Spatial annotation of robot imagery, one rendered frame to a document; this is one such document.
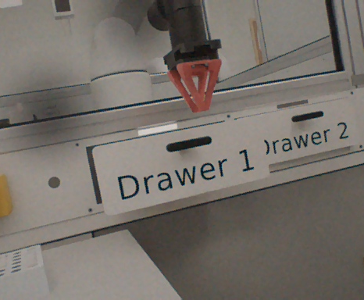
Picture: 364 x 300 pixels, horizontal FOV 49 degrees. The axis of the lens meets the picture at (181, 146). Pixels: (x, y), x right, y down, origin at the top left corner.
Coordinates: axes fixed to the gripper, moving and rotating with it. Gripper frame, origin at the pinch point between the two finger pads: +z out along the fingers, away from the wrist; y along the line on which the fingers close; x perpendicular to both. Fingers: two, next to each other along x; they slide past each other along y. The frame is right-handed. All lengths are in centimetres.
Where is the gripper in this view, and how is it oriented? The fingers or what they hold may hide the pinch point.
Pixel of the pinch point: (199, 106)
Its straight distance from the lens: 63.6
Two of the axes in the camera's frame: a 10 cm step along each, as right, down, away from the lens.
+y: -2.9, -0.2, 9.6
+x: -9.4, 1.8, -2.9
